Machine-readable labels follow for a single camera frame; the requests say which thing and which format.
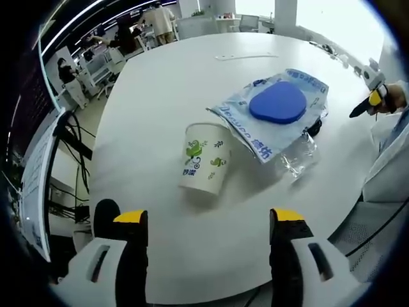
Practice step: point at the white blue printed plastic bag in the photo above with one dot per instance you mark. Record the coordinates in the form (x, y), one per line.
(252, 134)

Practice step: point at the white round table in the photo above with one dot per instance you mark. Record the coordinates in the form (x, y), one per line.
(166, 96)

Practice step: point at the small items on table edge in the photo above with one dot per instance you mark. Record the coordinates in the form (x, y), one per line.
(332, 52)

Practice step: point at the white office chair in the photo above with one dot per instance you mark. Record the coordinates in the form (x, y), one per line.
(249, 23)

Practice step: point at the blue rounded plastic case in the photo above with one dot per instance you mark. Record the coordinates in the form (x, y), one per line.
(278, 102)

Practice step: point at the clear plastic wrapper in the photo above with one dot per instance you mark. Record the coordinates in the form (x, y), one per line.
(298, 160)

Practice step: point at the person's right hand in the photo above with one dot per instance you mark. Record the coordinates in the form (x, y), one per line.
(396, 96)

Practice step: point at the grey mesh chair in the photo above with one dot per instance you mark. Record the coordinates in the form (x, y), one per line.
(370, 243)

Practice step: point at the white display board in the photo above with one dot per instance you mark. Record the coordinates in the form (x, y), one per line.
(36, 179)

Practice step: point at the white shelf cart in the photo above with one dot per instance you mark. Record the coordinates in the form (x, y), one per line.
(102, 68)

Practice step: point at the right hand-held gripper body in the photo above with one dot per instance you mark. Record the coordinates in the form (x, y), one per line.
(372, 75)

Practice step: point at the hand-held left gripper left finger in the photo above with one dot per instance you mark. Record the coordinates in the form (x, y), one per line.
(105, 265)

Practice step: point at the white paper cup green print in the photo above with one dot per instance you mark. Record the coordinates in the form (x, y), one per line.
(204, 160)

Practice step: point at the black round stool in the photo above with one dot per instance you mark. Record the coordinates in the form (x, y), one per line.
(107, 217)

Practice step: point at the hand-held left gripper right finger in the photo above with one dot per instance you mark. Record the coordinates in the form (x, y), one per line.
(306, 265)

